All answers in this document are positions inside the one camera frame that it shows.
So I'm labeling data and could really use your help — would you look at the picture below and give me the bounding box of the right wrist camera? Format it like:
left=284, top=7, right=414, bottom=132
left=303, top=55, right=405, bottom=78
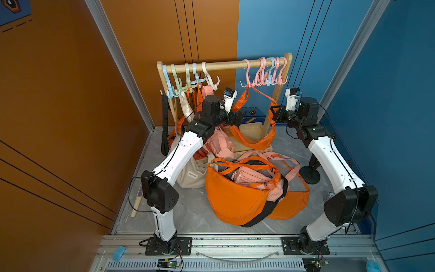
left=285, top=87, right=300, bottom=111

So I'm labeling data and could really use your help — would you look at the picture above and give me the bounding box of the black strap bag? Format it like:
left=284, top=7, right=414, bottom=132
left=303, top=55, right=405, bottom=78
left=161, top=95, right=170, bottom=156

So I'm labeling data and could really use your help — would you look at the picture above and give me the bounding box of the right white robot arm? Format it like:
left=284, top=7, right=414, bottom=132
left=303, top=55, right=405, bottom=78
left=270, top=96, right=378, bottom=252

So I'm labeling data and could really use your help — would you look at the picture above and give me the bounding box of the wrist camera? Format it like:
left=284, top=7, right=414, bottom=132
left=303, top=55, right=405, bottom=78
left=285, top=87, right=300, bottom=111
left=223, top=87, right=237, bottom=113

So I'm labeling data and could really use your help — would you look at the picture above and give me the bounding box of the light blue hook leftmost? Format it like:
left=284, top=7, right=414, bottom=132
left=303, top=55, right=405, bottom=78
left=162, top=65, right=180, bottom=99

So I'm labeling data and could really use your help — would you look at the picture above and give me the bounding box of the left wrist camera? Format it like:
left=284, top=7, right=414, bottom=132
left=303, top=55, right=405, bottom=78
left=223, top=87, right=237, bottom=113

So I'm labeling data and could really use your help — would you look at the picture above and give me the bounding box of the black crescent bag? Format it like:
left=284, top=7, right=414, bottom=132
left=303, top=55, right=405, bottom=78
left=232, top=156, right=288, bottom=227

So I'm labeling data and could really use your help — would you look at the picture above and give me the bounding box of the circuit board right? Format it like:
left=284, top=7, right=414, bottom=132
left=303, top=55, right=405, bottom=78
left=303, top=258, right=329, bottom=272

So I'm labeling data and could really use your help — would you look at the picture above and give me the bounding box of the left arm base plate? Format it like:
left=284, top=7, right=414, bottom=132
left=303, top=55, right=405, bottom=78
left=145, top=236, right=193, bottom=256

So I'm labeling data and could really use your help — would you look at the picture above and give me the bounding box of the orange crescent bag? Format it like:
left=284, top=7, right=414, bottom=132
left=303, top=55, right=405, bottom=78
left=268, top=156, right=310, bottom=220
left=206, top=156, right=288, bottom=227

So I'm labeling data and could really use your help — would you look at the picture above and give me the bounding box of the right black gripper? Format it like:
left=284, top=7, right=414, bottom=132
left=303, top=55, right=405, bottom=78
left=271, top=105, right=306, bottom=131

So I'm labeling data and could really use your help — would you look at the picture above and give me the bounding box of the beige crescent bag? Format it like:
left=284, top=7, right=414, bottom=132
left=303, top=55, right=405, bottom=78
left=168, top=92, right=215, bottom=189

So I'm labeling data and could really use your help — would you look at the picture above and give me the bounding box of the small clear cup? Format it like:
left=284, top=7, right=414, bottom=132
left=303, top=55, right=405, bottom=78
left=324, top=192, right=335, bottom=202

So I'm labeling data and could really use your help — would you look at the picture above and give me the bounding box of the pink hook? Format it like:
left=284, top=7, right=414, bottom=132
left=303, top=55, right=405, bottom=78
left=270, top=57, right=280, bottom=86
left=276, top=57, right=288, bottom=86

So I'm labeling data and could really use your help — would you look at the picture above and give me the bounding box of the green circuit board left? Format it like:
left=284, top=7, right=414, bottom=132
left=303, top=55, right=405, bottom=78
left=156, top=259, right=182, bottom=272

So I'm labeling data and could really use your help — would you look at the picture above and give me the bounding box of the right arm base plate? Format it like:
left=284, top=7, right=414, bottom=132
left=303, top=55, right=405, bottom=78
left=281, top=236, right=330, bottom=256

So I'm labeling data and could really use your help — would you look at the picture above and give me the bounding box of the blue sponge block left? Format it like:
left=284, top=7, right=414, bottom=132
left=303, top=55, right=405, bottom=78
left=112, top=246, right=126, bottom=262

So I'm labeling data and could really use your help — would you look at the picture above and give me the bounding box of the wooden clothes rack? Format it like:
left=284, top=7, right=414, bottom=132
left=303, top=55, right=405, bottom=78
left=157, top=53, right=293, bottom=122

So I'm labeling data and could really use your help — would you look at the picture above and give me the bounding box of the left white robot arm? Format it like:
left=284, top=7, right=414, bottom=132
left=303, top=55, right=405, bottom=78
left=140, top=91, right=244, bottom=254

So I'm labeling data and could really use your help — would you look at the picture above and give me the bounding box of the pink hook rightmost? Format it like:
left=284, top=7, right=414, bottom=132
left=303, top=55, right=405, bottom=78
left=276, top=57, right=288, bottom=86

